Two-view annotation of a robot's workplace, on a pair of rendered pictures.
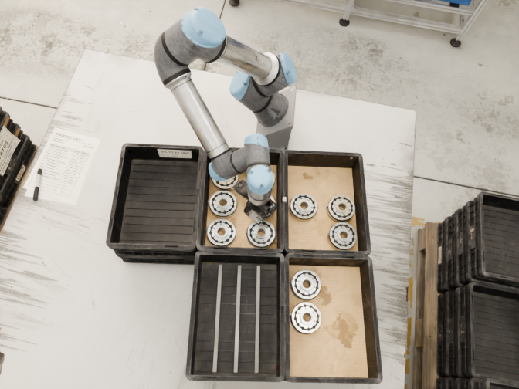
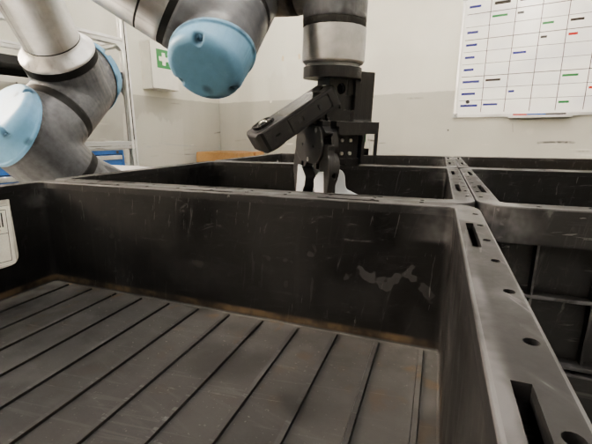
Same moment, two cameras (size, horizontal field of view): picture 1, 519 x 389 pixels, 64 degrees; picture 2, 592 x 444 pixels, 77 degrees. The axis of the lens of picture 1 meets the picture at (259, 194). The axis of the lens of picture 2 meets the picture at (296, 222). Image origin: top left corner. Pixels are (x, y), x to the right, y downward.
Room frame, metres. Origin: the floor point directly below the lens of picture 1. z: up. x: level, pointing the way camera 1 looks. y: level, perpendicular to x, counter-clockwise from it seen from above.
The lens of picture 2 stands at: (0.36, 0.46, 0.97)
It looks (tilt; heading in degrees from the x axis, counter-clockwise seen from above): 13 degrees down; 297
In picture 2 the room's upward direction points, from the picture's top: straight up
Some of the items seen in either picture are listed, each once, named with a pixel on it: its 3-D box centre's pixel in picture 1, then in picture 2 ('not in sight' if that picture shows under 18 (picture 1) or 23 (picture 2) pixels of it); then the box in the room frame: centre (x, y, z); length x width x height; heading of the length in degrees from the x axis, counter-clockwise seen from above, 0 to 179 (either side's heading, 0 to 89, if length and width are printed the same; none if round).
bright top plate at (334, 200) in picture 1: (341, 207); not in sight; (0.62, -0.31, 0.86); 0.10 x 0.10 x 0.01
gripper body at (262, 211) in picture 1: (260, 202); (335, 119); (0.54, -0.01, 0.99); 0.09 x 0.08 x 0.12; 51
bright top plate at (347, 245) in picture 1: (343, 235); not in sight; (0.51, -0.32, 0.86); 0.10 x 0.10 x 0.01
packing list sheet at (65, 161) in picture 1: (62, 164); not in sight; (0.70, 0.83, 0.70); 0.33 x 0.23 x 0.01; 177
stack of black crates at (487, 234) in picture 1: (486, 251); not in sight; (0.70, -1.14, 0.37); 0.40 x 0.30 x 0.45; 177
